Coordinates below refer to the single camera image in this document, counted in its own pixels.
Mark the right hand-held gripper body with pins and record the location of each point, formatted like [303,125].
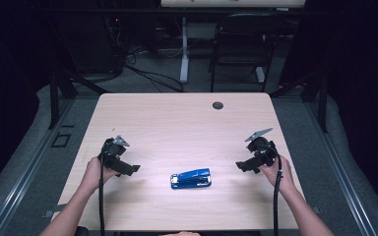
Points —
[264,150]

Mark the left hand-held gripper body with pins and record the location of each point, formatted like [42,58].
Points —
[113,150]

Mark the blue stapler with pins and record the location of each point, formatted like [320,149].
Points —
[192,178]

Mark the person's left hand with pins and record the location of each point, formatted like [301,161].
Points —
[95,173]

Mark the person's right hand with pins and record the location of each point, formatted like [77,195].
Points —
[283,175]

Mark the black round table grommet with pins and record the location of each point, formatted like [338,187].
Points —
[218,105]

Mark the black metal stand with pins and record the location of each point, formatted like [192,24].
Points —
[323,101]
[54,98]

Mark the person's body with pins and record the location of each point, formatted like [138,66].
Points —
[180,234]

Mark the black folding chair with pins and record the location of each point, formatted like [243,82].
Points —
[242,49]

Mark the black computer cabinet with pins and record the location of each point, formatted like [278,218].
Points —
[88,42]

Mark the white desk leg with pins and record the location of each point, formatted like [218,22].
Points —
[184,59]

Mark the black floor socket frame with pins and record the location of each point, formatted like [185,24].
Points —
[53,140]

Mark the grey table corner bracket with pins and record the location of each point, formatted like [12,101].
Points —
[316,210]
[48,214]

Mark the grey metal floor rail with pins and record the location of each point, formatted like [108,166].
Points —
[23,183]
[344,183]

